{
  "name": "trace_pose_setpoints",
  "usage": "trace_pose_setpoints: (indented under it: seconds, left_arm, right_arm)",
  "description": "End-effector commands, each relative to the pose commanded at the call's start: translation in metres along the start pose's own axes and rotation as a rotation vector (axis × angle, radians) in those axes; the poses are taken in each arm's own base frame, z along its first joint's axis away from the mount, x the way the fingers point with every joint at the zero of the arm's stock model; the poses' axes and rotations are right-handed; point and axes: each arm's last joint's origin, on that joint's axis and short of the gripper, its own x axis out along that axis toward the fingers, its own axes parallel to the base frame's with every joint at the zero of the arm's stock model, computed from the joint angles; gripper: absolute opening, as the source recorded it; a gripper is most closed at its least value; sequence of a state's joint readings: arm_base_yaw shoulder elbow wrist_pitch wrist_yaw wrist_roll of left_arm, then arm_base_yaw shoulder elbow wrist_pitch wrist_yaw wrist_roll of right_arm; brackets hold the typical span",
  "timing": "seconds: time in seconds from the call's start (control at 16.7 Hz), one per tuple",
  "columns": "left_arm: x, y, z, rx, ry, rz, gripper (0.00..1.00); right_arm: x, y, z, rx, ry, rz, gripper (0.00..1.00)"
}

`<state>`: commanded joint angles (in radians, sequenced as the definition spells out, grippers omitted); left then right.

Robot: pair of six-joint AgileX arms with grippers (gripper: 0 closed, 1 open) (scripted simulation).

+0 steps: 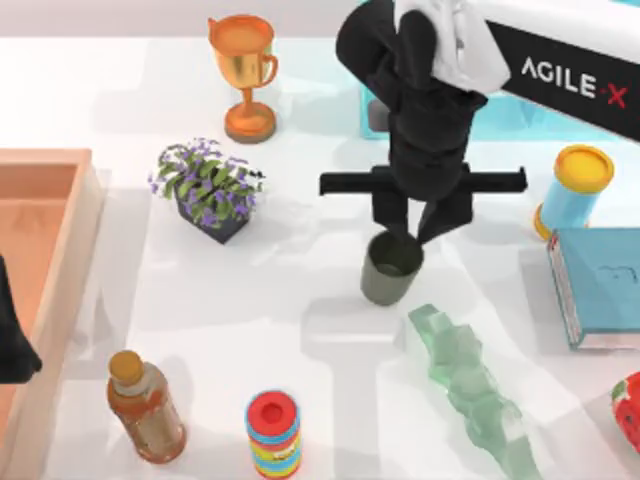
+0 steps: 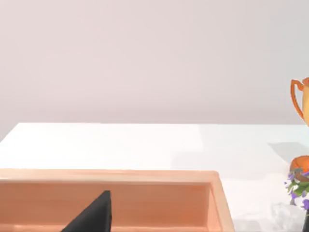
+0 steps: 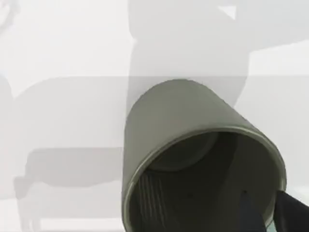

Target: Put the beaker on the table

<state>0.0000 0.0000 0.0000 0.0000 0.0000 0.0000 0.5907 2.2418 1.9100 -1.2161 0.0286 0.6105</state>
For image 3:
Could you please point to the grey-green cup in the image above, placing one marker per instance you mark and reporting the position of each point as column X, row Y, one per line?
column 178, row 108

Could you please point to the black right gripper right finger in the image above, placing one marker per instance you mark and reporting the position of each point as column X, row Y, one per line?
column 293, row 213

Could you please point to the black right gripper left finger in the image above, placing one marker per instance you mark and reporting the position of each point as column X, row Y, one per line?
column 251, row 217

